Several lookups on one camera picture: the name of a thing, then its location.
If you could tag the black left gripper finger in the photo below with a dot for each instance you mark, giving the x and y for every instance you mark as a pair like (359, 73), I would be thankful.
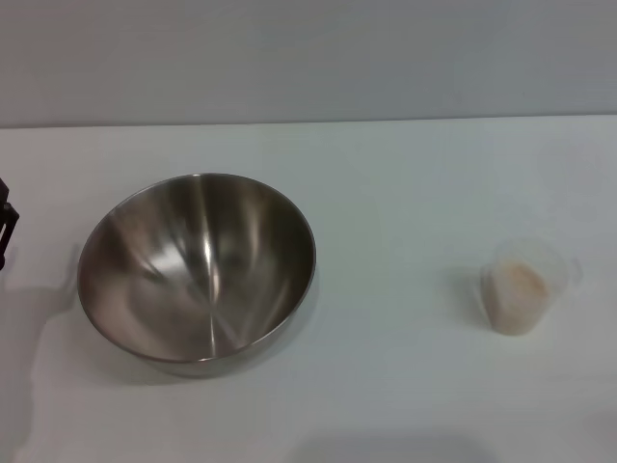
(6, 222)

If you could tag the stainless steel mixing bowl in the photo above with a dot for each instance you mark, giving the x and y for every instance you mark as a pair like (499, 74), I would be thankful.
(193, 270)

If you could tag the white uncooked rice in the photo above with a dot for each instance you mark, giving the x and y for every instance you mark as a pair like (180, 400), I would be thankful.
(516, 294)

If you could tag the clear plastic measuring cup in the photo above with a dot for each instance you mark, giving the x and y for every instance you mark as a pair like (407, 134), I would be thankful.
(561, 270)

